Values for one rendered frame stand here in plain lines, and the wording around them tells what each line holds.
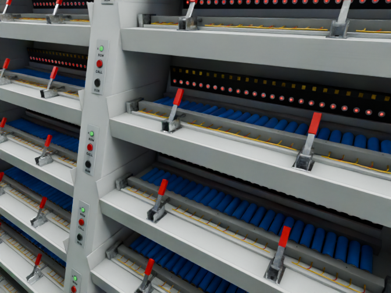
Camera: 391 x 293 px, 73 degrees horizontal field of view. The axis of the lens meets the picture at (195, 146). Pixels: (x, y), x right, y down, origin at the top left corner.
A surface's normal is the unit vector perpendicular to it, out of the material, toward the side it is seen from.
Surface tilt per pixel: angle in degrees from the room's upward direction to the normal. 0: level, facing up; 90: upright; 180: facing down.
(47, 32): 109
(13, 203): 19
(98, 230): 90
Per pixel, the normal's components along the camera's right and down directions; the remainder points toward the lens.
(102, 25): -0.50, 0.07
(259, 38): -0.54, 0.38
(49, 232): 0.01, -0.89
